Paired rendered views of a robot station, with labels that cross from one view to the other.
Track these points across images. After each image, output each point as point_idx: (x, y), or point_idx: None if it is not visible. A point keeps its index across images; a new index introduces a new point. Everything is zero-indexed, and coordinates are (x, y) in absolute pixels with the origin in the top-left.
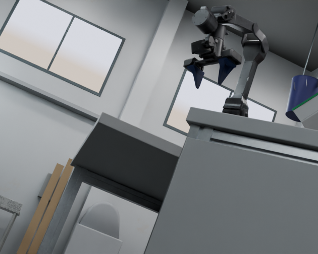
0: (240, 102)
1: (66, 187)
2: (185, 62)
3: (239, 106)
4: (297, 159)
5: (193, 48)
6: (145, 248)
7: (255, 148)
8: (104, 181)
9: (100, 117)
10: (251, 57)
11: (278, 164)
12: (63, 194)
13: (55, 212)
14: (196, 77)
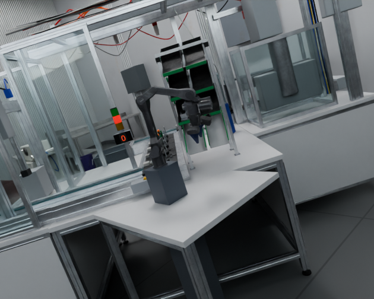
0: (162, 139)
1: (198, 257)
2: (198, 130)
3: (164, 142)
4: None
5: (210, 122)
6: (291, 194)
7: None
8: None
9: (278, 174)
10: (149, 108)
11: None
12: (200, 263)
13: (205, 276)
14: (198, 137)
